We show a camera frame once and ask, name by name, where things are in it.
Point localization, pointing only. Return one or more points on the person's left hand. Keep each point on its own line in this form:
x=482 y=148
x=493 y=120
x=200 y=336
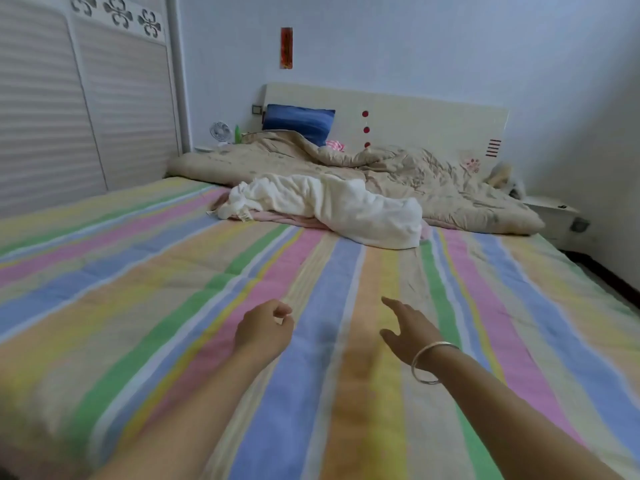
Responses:
x=262 y=330

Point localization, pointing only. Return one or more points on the beige quilt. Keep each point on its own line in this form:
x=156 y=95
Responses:
x=450 y=185

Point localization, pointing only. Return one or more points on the pink fleece blanket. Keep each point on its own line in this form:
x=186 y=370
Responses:
x=428 y=232

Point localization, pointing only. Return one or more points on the person's right hand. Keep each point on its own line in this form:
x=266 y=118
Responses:
x=415 y=335

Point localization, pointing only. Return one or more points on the green bottle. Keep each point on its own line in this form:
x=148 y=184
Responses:
x=237 y=135

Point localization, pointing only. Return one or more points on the cream plush toy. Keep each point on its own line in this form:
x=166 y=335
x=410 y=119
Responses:
x=500 y=177

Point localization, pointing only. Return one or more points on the black wall plug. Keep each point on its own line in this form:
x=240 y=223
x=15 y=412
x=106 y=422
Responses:
x=580 y=225

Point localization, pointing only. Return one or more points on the small white desk fan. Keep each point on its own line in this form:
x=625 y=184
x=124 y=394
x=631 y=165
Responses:
x=220 y=132

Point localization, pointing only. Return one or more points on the dark brown baseboard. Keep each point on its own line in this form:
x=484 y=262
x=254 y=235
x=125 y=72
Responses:
x=605 y=273

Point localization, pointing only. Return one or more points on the blue pillow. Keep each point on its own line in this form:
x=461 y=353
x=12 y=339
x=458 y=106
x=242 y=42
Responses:
x=298 y=123

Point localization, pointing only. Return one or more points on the person's right forearm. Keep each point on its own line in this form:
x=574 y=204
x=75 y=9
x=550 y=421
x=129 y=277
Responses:
x=520 y=425

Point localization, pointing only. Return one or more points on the cream fleece blanket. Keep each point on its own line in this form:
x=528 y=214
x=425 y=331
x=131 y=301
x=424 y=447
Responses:
x=320 y=205

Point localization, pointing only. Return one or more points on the white headboard with red dots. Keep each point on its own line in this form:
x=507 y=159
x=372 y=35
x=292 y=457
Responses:
x=420 y=115

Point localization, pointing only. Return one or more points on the striped pastel bed sheet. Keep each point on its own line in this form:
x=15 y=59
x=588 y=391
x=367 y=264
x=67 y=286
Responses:
x=100 y=295

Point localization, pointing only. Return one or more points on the pink patterned pillow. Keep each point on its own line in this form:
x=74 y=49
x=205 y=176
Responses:
x=335 y=146

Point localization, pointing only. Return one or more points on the red wall hanging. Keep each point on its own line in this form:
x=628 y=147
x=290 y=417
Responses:
x=286 y=48

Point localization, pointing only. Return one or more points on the person's left forearm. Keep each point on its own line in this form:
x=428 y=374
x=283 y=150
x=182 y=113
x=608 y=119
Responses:
x=180 y=430

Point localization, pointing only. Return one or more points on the white nightstand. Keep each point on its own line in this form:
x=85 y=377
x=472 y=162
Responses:
x=555 y=220

